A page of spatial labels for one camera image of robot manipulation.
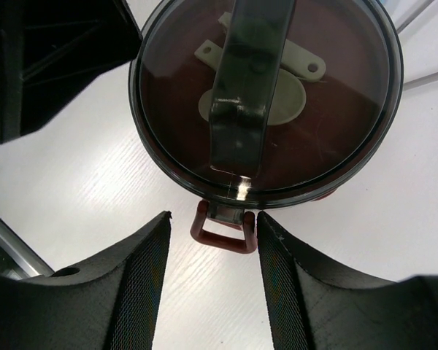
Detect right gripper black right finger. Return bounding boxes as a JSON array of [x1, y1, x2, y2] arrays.
[[257, 212, 438, 349]]

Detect aluminium front rail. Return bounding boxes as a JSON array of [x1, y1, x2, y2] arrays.
[[0, 218, 54, 280]]

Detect long metal tongs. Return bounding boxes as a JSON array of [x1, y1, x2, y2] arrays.
[[397, 1, 438, 91]]

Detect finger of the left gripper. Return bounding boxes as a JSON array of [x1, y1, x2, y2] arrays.
[[0, 0, 142, 144]]

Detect grey lid with handle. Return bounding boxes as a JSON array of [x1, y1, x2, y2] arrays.
[[127, 0, 403, 256]]

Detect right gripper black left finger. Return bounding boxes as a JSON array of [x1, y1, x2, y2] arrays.
[[0, 211, 171, 349]]

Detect red lid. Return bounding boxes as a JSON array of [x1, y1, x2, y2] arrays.
[[139, 1, 388, 193]]

